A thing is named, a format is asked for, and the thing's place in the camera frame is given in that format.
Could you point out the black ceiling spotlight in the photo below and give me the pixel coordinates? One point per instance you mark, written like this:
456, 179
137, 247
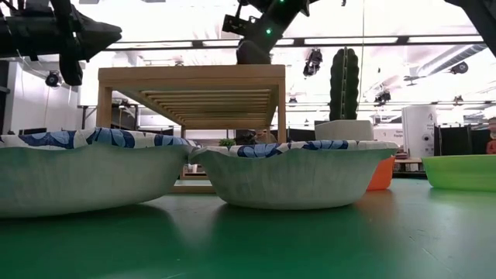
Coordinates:
459, 67
313, 62
52, 79

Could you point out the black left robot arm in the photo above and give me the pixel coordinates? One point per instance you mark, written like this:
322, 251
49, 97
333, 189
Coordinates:
9, 38

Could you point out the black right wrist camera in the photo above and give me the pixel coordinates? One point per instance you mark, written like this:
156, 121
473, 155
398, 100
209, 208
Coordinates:
237, 24

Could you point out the small green potted plant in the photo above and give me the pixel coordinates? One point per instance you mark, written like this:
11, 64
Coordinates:
226, 142

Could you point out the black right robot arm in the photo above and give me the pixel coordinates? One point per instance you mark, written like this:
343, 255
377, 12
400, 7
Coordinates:
480, 19

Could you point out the tall green cactus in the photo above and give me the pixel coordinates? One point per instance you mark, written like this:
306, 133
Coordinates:
344, 85

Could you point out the white cylindrical device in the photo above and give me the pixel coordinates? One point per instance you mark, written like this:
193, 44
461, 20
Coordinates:
418, 128

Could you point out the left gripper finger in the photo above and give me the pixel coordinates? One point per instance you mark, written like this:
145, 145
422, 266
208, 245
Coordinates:
98, 46
98, 30

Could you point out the green plastic bowl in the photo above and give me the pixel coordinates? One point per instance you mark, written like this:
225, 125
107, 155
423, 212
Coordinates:
461, 172

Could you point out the orange plastic bowl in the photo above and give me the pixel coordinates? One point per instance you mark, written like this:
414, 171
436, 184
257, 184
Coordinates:
381, 176

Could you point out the white hexagonal plant pot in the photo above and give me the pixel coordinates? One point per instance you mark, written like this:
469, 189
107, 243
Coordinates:
344, 130

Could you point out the blue patterned paper bowl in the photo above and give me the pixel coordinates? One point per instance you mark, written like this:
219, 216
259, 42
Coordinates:
290, 182
85, 178

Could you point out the person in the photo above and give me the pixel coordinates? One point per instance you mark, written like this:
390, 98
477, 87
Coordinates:
492, 145

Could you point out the wooden slatted shelf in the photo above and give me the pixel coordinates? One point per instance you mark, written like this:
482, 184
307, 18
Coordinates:
193, 73

